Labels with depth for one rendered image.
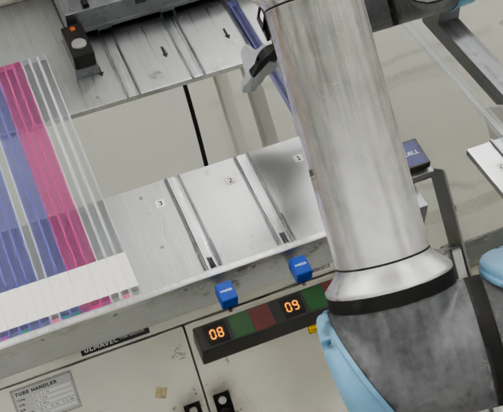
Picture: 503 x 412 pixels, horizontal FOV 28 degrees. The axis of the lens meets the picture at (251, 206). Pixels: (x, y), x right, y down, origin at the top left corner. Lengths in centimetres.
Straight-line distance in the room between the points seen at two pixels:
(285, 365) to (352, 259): 93
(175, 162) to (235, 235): 193
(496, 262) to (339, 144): 17
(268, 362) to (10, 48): 69
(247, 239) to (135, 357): 38
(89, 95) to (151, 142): 171
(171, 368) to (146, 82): 48
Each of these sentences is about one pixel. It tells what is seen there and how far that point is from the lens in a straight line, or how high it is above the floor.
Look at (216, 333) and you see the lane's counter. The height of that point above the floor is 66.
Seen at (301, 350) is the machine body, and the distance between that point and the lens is 180.
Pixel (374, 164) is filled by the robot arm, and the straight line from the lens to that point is 87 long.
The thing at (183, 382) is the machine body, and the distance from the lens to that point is 176.
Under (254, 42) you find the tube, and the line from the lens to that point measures 170.
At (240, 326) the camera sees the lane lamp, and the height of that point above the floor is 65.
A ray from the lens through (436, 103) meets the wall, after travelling 366.
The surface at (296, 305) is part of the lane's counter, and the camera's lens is 140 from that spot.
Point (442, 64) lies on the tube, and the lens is 159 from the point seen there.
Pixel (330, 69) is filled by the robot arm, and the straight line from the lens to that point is 86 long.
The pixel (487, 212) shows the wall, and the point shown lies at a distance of 377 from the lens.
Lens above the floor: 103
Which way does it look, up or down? 10 degrees down
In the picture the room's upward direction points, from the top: 16 degrees counter-clockwise
